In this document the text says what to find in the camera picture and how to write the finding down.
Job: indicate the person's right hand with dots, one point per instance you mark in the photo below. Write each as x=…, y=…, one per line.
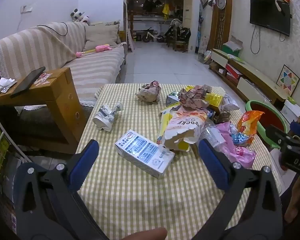
x=296, y=200

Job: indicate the star checkers board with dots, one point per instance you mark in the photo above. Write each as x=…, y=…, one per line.
x=287, y=80

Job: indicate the newspaper ball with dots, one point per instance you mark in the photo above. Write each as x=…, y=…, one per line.
x=148, y=93

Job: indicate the small balance bike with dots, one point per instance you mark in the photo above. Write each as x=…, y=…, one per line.
x=150, y=36

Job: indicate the blue foil wrapper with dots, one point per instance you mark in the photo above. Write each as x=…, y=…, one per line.
x=240, y=138

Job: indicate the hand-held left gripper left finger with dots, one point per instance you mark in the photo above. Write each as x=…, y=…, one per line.
x=83, y=165

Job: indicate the black wall television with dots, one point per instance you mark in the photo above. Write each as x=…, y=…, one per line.
x=270, y=15

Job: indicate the yellow white plastic bag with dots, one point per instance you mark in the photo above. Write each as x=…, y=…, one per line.
x=165, y=122

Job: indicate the wooden side table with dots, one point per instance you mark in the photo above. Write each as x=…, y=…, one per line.
x=57, y=92

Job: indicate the yellow hanging cloth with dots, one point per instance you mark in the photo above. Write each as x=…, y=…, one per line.
x=166, y=11

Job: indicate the white wall socket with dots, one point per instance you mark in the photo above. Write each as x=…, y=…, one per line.
x=26, y=8

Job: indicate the white crumpled tissue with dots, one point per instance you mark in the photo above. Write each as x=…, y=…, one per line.
x=0, y=87

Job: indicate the beige cushion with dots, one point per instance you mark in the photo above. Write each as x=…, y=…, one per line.
x=102, y=37

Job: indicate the green checked tablecloth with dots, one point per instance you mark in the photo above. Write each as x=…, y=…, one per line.
x=130, y=200

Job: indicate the white cardboard box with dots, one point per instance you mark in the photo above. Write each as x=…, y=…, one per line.
x=292, y=108

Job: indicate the stack of children's books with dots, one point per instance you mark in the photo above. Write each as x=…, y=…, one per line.
x=206, y=56

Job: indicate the wooden television cabinet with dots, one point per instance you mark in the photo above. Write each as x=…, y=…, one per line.
x=255, y=73

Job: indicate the brown crumpled wrapper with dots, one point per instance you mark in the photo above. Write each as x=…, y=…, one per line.
x=222, y=117

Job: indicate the green red plastic basin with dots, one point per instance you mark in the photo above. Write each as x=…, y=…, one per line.
x=272, y=125

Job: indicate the round wall clock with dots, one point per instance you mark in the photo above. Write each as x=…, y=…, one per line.
x=221, y=2

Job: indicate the person's left hand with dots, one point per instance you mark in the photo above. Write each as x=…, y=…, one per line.
x=147, y=234

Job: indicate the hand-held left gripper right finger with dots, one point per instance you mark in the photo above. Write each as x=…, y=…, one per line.
x=212, y=165

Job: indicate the blue white toothpaste box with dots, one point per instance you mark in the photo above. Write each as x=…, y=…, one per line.
x=172, y=99

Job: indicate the black white plush toy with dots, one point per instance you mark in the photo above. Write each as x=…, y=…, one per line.
x=76, y=15
x=86, y=20

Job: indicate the white blue milk carton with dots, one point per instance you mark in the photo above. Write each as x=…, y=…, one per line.
x=142, y=152

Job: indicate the pink plastic bag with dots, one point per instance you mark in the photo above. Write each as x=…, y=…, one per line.
x=240, y=155

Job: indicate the black phone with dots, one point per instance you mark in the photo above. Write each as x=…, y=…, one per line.
x=27, y=81

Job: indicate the clear plastic bottle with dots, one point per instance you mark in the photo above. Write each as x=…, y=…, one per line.
x=212, y=135

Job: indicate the green box with papers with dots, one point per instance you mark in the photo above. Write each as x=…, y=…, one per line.
x=231, y=48

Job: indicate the red white sticker sheet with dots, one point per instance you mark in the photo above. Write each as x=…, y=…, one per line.
x=43, y=78

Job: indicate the orange white snack box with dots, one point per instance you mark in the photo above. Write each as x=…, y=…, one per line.
x=185, y=125

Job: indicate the crumpled pink paper ball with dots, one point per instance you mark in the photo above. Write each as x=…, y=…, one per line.
x=192, y=97

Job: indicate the crushed printed paper cup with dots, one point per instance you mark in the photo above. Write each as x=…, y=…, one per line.
x=106, y=116

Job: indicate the black hanging jacket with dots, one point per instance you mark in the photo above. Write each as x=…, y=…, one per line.
x=150, y=3

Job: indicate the orange snack bag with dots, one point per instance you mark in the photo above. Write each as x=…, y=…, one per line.
x=250, y=120

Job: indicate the clear crumpled plastic wrapper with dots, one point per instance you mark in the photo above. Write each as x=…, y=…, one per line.
x=230, y=103

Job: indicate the beige striped sofa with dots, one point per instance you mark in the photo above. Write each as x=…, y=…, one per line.
x=95, y=67

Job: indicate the pink toy wand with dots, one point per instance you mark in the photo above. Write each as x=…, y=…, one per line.
x=102, y=48

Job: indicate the white standing air conditioner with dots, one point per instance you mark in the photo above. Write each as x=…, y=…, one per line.
x=190, y=12

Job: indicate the red flat box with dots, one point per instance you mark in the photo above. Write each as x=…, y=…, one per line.
x=233, y=71

